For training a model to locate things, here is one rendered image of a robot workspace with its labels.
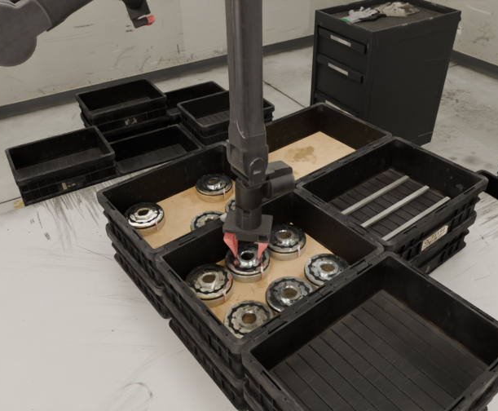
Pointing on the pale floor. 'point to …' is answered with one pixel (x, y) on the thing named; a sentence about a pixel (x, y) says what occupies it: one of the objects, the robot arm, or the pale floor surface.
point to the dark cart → (385, 65)
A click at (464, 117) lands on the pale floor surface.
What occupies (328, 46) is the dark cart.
